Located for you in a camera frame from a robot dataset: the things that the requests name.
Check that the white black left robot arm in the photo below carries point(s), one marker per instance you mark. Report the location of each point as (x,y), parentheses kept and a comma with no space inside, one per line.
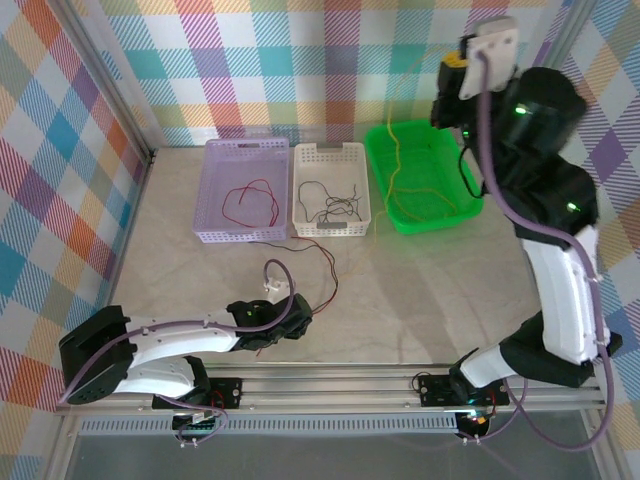
(175,345)

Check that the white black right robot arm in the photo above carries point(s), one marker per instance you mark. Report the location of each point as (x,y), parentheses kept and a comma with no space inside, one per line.
(560,300)

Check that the circuit board green connector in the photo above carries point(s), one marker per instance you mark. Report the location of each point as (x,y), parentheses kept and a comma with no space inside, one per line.
(197,425)

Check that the green plastic basket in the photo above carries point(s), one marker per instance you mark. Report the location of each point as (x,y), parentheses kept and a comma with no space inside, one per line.
(425,165)

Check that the white perforated plastic basket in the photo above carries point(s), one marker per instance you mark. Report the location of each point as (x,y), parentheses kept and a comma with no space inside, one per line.
(345,170)

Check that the purple perforated plastic basket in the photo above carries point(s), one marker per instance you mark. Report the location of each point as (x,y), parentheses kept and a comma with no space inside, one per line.
(215,165)

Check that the circuit board orange connector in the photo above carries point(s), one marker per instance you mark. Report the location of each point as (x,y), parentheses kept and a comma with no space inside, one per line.
(477,419)

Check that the colourful checkered backdrop cloth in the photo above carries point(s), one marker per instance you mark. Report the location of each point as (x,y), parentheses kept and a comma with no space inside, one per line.
(250,50)

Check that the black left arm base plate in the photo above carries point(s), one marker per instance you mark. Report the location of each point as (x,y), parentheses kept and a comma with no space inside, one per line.
(225,392)

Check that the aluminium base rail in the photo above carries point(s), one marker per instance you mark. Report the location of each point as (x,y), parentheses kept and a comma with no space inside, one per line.
(325,390)

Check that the aluminium frame post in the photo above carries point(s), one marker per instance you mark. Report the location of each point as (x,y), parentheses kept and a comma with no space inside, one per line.
(574,20)
(109,82)

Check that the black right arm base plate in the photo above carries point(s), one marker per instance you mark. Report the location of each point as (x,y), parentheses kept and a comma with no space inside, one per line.
(435,390)

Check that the aluminium side rail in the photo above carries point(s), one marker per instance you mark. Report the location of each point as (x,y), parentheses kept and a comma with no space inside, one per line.
(121,250)

